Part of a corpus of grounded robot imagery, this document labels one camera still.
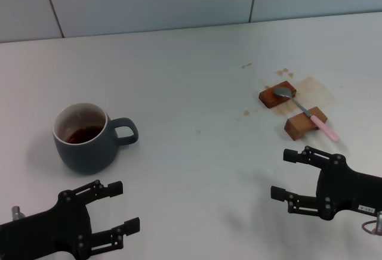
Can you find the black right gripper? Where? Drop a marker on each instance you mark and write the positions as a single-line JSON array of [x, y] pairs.
[[352, 191]]

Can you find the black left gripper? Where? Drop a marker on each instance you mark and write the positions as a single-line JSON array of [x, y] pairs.
[[44, 233]]

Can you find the grey ceramic cup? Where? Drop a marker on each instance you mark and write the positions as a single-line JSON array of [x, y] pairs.
[[85, 157]]

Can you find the light notched wooden block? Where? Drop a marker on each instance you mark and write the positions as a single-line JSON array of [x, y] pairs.
[[298, 126]]

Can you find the dark reddish wooden block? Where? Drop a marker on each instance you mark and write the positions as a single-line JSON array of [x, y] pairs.
[[270, 99]]

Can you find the dark brown coffee liquid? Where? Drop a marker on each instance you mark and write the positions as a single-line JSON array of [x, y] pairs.
[[83, 134]]

